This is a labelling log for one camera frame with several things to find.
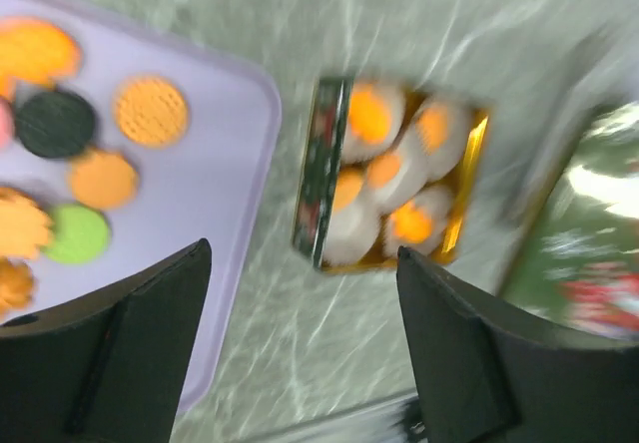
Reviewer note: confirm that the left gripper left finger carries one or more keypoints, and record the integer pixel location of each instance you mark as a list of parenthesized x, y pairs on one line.
[(108, 366)]

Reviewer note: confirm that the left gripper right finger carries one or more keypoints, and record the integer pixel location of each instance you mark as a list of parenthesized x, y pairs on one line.
[(487, 371)]

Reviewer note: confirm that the gold tin lid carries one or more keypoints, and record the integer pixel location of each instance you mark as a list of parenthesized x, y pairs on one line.
[(577, 264)]

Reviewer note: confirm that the orange round cookie bottom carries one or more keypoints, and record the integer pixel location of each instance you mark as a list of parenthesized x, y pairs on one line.
[(383, 169)]

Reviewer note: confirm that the orange round cookie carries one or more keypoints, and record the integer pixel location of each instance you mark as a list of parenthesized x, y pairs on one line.
[(102, 180), (383, 169)]

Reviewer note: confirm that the green cookie tin box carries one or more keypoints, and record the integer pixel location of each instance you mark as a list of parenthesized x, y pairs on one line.
[(323, 163)]

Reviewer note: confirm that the round tan biscuit top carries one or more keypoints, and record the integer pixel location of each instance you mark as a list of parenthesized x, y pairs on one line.
[(151, 111)]

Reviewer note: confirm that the round tan biscuit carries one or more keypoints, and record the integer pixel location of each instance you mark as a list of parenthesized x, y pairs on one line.
[(151, 111), (348, 187)]

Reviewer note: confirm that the orange swirl cookie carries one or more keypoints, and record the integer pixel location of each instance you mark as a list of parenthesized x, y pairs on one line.
[(17, 285)]

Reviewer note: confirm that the green macaron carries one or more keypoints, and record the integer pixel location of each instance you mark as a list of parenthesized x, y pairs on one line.
[(80, 234)]

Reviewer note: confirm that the white paper cup five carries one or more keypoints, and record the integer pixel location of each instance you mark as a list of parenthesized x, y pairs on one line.
[(437, 200)]

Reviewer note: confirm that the orange round cookie middle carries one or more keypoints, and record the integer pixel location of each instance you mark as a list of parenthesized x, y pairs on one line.
[(102, 180)]

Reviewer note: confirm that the white paper cup four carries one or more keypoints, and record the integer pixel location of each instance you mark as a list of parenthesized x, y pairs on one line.
[(350, 235)]

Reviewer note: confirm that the white paper cup three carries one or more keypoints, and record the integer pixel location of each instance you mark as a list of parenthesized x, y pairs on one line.
[(412, 176)]

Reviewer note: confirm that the white paper cup two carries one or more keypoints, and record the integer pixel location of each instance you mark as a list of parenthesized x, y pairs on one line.
[(442, 161)]

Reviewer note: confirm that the black sandwich cookie top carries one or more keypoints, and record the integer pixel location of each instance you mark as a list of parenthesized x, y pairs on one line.
[(55, 125)]

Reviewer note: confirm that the white paper cup one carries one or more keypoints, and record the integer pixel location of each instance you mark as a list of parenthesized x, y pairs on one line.
[(355, 150)]

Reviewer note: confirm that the pink sandwich cookie top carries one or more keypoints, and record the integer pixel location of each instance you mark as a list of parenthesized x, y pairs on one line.
[(7, 128)]

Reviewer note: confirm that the orange fish cookie top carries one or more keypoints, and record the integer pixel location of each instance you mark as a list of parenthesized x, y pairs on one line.
[(36, 52)]

